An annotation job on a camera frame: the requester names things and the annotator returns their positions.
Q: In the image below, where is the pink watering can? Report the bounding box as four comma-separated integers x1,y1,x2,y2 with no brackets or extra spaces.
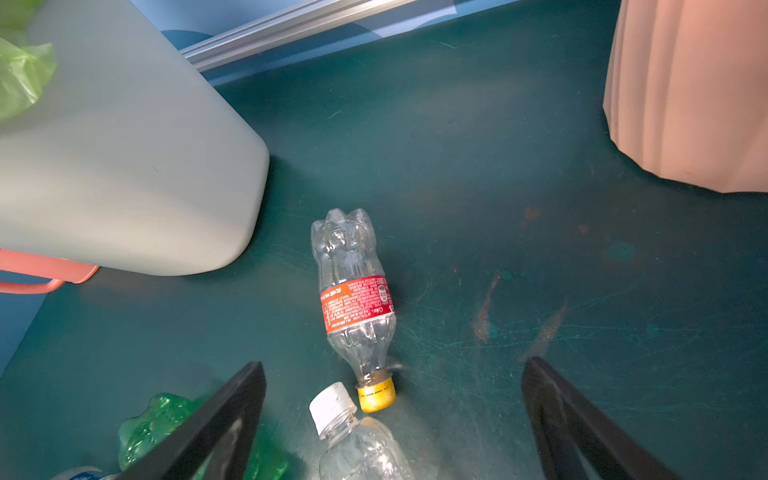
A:
1,249,99,295

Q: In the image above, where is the terracotta ribbed flower pot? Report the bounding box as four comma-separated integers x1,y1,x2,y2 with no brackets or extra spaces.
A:
603,1,767,193

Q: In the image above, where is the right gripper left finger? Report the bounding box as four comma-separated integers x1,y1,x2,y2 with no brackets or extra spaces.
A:
119,362,267,479

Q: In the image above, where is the green bin liner bag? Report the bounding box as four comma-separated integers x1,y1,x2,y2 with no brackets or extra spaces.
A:
1,0,57,121

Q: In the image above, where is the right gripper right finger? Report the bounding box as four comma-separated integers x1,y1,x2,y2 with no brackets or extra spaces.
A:
521,357,679,479

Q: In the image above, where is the pepsi bottle blue cap left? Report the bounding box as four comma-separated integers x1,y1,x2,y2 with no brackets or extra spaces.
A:
51,466,118,480

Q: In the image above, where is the aluminium back frame rail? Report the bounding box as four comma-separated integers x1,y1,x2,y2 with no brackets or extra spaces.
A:
180,0,411,72

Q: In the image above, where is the clear bottle red label yellow cap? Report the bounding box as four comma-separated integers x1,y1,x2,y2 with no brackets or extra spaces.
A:
310,208,397,413

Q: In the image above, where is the green plastic bottle yellow cap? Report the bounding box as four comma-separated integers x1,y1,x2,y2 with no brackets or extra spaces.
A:
117,393,290,479

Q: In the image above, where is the white plastic waste bin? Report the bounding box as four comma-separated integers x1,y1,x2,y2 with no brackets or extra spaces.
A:
1,1,270,276

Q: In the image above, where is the clear bottle white cap ribbed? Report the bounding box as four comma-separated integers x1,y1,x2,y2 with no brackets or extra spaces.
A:
309,382,415,480

